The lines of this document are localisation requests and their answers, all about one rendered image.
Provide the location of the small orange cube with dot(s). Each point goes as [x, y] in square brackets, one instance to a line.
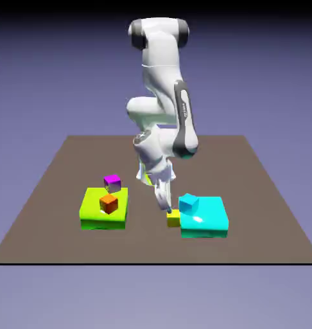
[108, 203]

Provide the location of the small yellow cube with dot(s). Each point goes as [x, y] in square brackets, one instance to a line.
[173, 218]

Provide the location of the large lime green box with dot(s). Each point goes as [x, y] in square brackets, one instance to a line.
[94, 213]

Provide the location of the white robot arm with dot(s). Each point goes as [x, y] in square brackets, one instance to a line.
[159, 64]

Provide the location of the small cyan cube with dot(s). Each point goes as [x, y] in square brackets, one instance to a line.
[188, 203]

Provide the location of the small magenta cube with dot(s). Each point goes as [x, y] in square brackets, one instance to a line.
[112, 183]

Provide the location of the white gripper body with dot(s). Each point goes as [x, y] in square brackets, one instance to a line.
[163, 193]

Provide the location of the large cyan box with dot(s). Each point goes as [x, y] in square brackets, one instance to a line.
[204, 218]

